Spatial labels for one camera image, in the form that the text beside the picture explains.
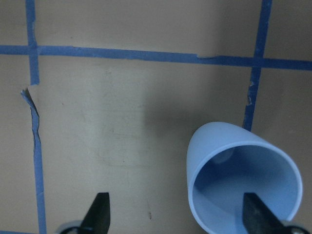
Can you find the light blue plastic cup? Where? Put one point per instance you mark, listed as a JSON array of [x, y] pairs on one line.
[[225, 161]]

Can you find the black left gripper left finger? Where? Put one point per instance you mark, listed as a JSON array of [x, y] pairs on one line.
[[97, 219]]

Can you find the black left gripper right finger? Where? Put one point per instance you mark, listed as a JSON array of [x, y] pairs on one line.
[[258, 218]]

